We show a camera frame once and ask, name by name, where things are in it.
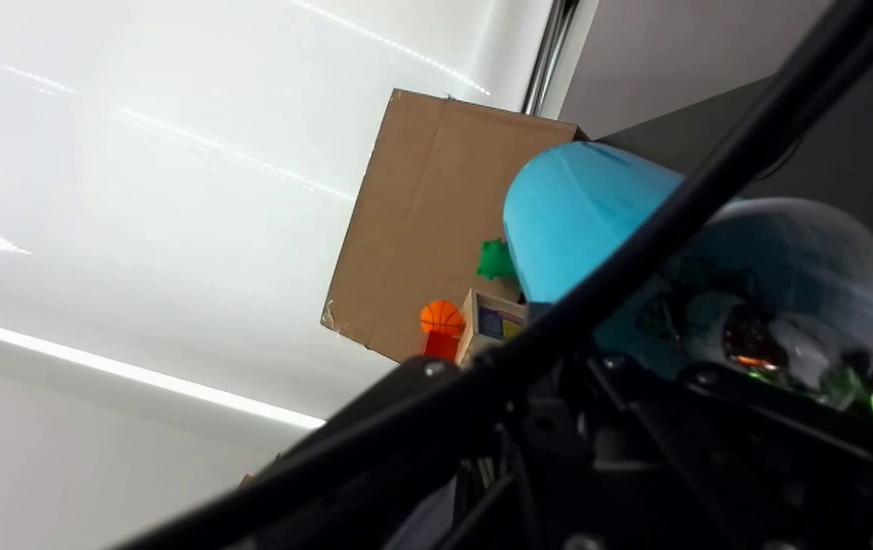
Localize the orange toy pumpkin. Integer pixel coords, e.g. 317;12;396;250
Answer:
416;297;471;340

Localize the wooden shape sorter box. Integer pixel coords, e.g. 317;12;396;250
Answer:
452;286;533;370

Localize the green toy animal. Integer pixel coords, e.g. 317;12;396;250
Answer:
474;237;523;286

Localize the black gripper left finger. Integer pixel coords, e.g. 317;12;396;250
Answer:
241;350;590;550

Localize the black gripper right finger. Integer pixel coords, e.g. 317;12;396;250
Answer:
590;350;873;550

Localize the cardboard box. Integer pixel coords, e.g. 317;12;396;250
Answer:
317;85;590;367

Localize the candies pile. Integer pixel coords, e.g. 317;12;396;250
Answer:
658;295;873;436

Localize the teal plastic cup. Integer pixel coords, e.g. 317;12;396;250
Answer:
501;137;873;403

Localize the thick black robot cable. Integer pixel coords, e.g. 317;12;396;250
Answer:
113;0;873;550

